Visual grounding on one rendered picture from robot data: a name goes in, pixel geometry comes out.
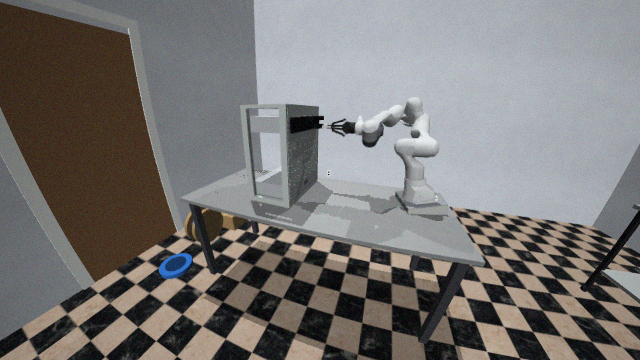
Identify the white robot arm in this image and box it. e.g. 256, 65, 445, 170
355, 97, 439, 204

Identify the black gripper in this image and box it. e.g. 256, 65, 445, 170
322, 118, 356, 137

